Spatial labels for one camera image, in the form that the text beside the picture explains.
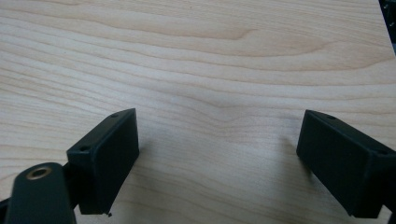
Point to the dark equipment beside table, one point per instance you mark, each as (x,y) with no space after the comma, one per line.
(389,18)

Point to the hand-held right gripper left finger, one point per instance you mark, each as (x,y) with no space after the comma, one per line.
(106,161)

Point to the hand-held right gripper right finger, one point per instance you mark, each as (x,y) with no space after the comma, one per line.
(342,161)

